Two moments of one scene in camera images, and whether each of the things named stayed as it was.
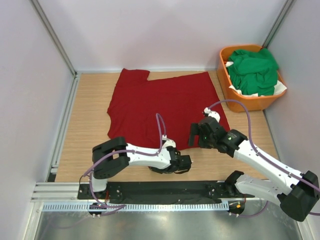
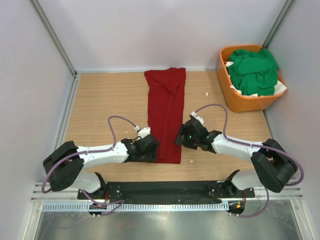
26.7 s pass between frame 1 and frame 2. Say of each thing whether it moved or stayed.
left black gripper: moved
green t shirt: stayed
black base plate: stayed
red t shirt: moved
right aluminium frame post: stayed
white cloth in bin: stayed
